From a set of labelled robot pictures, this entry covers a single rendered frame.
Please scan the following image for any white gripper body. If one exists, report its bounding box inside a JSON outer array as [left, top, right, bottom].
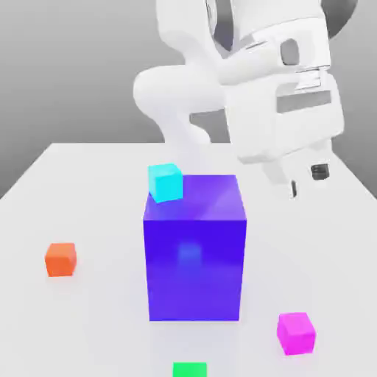
[[287, 178, 300, 202]]

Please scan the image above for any small cyan cube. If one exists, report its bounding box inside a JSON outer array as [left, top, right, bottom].
[[147, 162, 184, 204]]

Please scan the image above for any small magenta cube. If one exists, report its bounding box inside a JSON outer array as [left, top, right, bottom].
[[275, 311, 317, 356]]

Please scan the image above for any small green cube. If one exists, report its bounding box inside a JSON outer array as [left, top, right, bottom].
[[172, 362, 208, 377]]

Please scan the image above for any small orange cube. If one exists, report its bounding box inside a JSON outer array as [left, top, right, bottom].
[[44, 242, 78, 278]]

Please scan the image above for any large blue box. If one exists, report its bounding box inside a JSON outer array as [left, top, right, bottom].
[[143, 174, 247, 323]]

